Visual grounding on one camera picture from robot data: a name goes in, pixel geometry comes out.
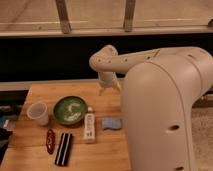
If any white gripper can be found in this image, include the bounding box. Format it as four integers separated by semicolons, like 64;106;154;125
98;72;121;96

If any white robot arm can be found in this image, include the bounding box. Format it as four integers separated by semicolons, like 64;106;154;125
89;45;213;171

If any blue sponge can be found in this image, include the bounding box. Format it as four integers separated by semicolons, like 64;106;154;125
101;117;122;130

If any green ceramic bowl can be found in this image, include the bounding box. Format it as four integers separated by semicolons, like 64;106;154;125
53;96;88;125

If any white tube with cap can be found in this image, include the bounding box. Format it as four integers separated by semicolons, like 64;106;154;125
83;107;95;143

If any clear plastic cup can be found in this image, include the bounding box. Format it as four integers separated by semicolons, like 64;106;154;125
27;102;49;126

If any black white striped box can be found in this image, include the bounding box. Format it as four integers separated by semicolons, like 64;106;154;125
55;133;72;166

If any left metal frame post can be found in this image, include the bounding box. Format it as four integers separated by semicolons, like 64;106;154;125
55;0;71;34

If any metal frame post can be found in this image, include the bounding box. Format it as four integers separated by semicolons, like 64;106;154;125
55;0;71;34
123;0;136;32

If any right metal frame post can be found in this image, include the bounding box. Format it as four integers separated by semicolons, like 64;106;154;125
123;0;136;32

